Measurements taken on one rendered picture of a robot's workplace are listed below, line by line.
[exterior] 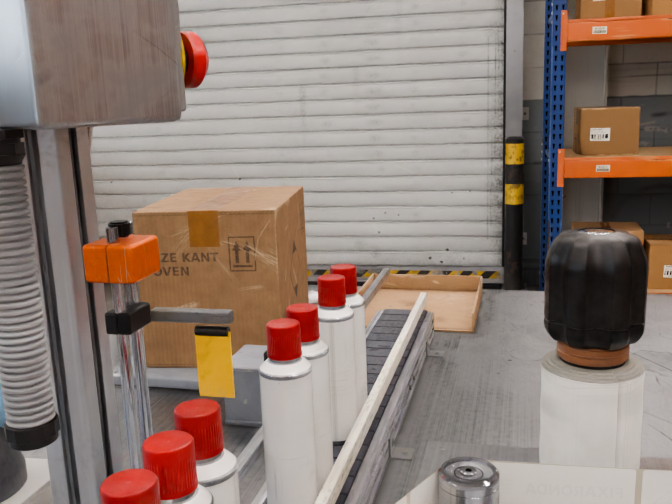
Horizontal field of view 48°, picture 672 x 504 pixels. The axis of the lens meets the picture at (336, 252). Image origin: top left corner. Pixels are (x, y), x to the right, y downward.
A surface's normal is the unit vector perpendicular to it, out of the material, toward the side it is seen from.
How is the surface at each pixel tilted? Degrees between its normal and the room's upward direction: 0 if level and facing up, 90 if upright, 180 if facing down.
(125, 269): 90
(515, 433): 0
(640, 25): 90
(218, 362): 90
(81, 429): 90
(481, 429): 0
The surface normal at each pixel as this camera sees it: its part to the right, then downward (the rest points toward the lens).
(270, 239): -0.11, 0.21
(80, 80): 0.66, 0.13
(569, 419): -0.69, 0.13
